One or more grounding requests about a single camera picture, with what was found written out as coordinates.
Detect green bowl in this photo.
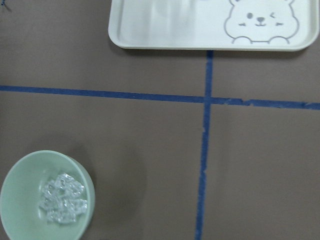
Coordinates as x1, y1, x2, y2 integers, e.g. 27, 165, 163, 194
0, 150, 95, 240

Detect white bear tray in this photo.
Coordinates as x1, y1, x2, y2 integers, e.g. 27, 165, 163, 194
108, 0, 320, 52

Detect ice cubes in bowl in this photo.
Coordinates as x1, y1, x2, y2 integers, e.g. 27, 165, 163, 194
38, 173, 88, 225

